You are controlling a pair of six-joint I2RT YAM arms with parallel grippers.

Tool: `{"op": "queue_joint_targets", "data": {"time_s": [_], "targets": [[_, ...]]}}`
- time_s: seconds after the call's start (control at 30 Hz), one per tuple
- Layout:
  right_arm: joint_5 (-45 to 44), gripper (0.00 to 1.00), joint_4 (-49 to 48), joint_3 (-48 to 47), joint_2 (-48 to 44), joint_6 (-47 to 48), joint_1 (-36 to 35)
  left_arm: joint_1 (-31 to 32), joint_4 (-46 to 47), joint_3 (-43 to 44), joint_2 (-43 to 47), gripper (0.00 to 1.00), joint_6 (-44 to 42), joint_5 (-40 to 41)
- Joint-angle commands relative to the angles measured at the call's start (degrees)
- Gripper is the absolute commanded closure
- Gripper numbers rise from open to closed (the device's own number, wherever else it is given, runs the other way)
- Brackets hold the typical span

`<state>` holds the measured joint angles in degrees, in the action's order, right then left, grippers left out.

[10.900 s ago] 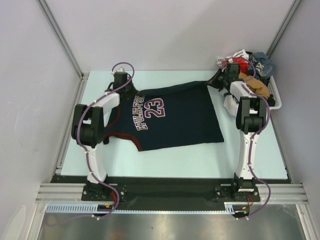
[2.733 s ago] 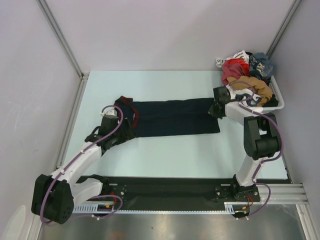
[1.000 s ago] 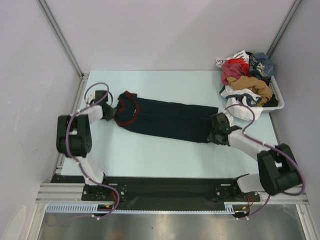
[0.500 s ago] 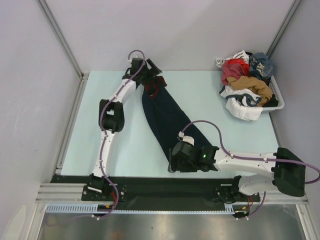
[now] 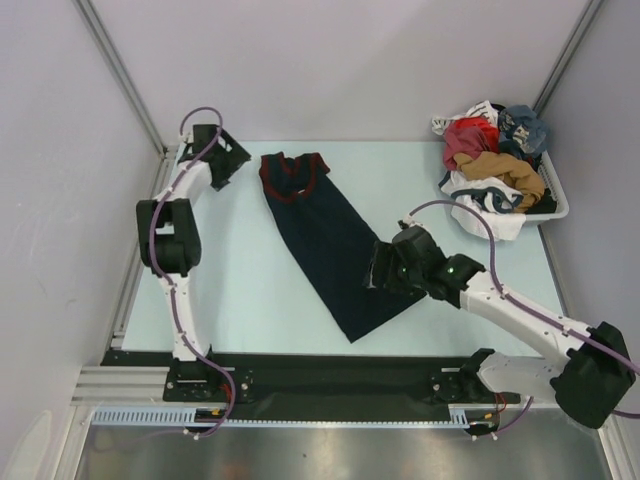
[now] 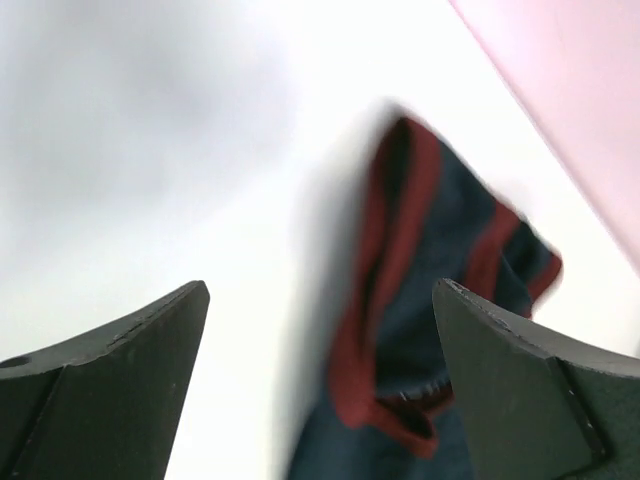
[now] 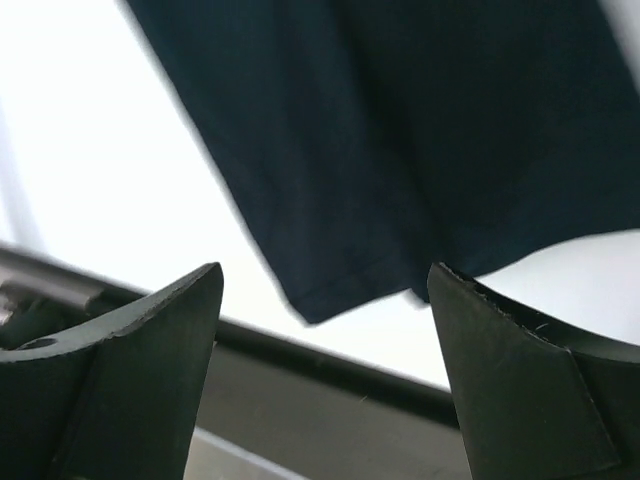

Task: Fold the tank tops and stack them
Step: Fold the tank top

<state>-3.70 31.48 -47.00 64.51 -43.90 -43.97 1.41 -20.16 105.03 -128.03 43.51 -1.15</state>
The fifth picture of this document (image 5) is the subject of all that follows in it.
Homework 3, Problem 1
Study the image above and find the aluminium frame post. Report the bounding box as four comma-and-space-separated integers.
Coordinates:
533, 0, 608, 116
74, 0, 169, 154

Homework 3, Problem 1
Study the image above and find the white tank top navy trim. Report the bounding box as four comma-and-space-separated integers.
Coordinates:
438, 171, 526, 241

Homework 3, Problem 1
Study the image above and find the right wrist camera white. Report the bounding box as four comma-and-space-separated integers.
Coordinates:
398, 216, 416, 230

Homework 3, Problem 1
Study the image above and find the white plastic laundry basket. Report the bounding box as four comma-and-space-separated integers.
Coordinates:
525, 152, 570, 226

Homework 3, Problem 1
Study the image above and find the navy tank top red trim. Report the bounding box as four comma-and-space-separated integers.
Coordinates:
259, 152, 425, 343

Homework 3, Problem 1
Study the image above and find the left aluminium frame post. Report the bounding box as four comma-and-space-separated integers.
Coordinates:
74, 0, 169, 154

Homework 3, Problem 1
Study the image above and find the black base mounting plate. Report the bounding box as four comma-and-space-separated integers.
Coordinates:
101, 350, 521, 420

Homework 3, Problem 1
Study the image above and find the tan brown garment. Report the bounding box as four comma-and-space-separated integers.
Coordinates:
453, 151, 545, 213

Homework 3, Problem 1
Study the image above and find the right aluminium frame post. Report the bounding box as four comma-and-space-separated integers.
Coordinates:
533, 0, 608, 116

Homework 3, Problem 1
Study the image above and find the white slotted cable duct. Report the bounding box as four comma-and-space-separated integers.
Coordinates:
91, 406, 498, 430

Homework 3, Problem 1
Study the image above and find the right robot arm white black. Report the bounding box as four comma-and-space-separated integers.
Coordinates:
365, 223, 637, 429

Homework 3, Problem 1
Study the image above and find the blue denim printed garment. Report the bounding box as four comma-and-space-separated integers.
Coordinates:
498, 105, 551, 158

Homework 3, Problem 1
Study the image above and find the red pink garment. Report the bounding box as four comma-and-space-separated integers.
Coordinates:
443, 117, 500, 171

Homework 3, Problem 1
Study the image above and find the white printed garment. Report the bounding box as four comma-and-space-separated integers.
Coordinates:
431, 100, 504, 136

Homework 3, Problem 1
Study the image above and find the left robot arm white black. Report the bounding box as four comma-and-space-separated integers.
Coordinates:
135, 124, 251, 362

